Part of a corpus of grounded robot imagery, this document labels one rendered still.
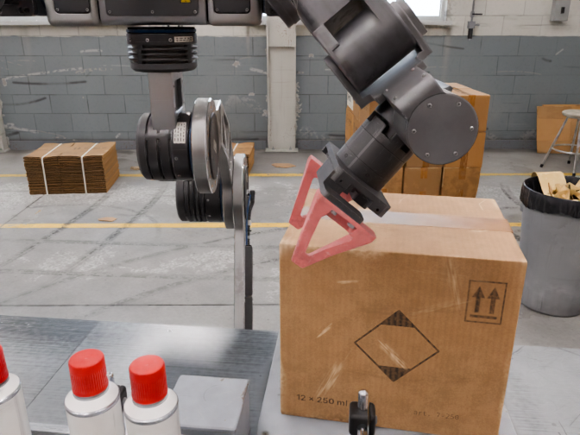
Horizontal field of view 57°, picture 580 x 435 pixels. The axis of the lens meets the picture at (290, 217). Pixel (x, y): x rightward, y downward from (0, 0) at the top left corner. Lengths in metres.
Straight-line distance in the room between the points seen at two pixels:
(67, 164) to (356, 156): 4.37
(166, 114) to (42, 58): 5.38
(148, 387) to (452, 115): 0.36
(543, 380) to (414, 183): 3.02
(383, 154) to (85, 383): 0.35
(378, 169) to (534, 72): 6.03
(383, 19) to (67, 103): 6.02
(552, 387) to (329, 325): 0.42
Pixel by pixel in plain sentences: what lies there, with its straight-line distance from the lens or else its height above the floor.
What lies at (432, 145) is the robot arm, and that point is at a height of 1.29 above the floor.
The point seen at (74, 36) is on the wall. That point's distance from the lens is 6.31.
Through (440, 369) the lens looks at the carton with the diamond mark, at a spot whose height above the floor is 0.96.
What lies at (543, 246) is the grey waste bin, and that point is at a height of 0.36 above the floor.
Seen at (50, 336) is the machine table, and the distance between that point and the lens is 1.12.
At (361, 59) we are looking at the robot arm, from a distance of 0.49.
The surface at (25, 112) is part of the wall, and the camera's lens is 6.64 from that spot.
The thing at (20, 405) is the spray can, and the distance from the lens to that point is 0.64.
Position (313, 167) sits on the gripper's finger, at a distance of 0.59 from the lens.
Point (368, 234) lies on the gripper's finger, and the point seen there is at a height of 1.21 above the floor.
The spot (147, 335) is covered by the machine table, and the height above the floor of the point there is 0.83.
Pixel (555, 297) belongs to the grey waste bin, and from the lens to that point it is 2.95.
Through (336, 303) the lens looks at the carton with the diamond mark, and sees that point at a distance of 0.71.
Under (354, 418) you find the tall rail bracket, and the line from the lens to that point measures 0.65.
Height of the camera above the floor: 1.39
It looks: 20 degrees down
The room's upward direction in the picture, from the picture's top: straight up
